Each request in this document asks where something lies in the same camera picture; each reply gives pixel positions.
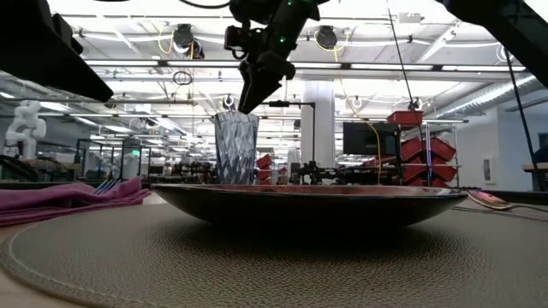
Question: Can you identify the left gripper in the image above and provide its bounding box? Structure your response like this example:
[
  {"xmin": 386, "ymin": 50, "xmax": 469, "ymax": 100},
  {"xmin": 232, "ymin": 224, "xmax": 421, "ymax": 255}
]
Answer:
[{"xmin": 237, "ymin": 50, "xmax": 297, "ymax": 115}]

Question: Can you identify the thin black cable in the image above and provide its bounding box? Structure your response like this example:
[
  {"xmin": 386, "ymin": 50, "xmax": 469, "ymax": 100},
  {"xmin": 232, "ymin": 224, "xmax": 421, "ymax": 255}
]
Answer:
[{"xmin": 384, "ymin": 0, "xmax": 423, "ymax": 112}]

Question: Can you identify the black gantry stand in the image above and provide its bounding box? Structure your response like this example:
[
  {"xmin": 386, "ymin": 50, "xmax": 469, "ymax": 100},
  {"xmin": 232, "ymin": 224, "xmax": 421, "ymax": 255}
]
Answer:
[{"xmin": 260, "ymin": 100, "xmax": 317, "ymax": 172}]

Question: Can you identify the long white light bar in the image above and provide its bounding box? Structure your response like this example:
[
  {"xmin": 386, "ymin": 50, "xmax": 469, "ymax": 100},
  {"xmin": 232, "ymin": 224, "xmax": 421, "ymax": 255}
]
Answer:
[{"xmin": 83, "ymin": 58, "xmax": 527, "ymax": 72}]

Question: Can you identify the dark round plate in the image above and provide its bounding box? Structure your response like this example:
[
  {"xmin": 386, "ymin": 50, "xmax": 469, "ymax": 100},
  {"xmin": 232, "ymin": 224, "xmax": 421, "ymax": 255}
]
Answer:
[{"xmin": 152, "ymin": 183, "xmax": 468, "ymax": 230}]

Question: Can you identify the magenta cloth napkin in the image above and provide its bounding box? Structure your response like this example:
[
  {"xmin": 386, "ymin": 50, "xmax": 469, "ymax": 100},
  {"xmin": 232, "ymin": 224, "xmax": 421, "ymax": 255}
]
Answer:
[{"xmin": 0, "ymin": 177, "xmax": 152, "ymax": 228}]

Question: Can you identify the black monitor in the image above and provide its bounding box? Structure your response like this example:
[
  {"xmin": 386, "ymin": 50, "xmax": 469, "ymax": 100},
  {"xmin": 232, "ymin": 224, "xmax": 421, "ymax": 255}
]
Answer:
[{"xmin": 342, "ymin": 121, "xmax": 402, "ymax": 156}]

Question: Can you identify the metal shelf rack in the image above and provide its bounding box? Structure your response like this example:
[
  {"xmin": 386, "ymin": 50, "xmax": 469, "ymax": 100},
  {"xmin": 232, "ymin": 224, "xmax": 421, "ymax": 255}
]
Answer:
[{"xmin": 396, "ymin": 119, "xmax": 470, "ymax": 187}]

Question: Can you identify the white round pillar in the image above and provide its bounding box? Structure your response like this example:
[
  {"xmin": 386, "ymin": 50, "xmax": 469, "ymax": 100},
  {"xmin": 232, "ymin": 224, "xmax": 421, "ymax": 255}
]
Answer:
[{"xmin": 301, "ymin": 80, "xmax": 337, "ymax": 170}]

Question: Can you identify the black left camera cable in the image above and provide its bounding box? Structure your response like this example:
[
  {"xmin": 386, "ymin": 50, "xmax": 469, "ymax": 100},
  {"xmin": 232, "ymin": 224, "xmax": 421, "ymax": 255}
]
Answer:
[{"xmin": 177, "ymin": 0, "xmax": 232, "ymax": 10}]

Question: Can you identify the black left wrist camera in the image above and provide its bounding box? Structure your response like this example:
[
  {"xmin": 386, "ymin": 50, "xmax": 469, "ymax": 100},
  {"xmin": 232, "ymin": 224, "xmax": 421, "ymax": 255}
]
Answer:
[{"xmin": 223, "ymin": 24, "xmax": 263, "ymax": 60}]

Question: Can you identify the clear faceted glass tumbler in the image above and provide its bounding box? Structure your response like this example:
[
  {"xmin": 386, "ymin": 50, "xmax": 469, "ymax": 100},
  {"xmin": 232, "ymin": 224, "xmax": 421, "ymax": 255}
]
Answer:
[{"xmin": 212, "ymin": 110, "xmax": 260, "ymax": 186}]

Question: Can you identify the yellow cable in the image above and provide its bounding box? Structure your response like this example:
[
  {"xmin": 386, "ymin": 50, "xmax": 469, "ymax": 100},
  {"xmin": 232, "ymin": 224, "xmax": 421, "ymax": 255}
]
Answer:
[{"xmin": 363, "ymin": 121, "xmax": 383, "ymax": 185}]

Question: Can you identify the wooden desk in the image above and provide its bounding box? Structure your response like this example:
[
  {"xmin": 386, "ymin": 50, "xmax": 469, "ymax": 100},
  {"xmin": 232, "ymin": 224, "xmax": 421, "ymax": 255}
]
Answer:
[{"xmin": 521, "ymin": 163, "xmax": 548, "ymax": 193}]

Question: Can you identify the black cable reel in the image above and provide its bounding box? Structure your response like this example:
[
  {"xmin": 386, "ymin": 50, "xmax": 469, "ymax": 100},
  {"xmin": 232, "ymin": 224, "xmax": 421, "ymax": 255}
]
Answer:
[
  {"xmin": 315, "ymin": 25, "xmax": 338, "ymax": 51},
  {"xmin": 173, "ymin": 23, "xmax": 206, "ymax": 60}
]

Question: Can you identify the round grey placemat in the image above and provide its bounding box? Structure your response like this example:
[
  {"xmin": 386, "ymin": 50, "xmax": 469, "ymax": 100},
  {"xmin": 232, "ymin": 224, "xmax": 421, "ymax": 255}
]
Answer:
[{"xmin": 0, "ymin": 200, "xmax": 548, "ymax": 308}]

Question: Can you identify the thick black cable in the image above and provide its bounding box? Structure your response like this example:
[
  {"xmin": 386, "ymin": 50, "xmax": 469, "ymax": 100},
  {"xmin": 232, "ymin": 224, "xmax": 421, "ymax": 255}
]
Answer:
[{"xmin": 503, "ymin": 46, "xmax": 545, "ymax": 193}]

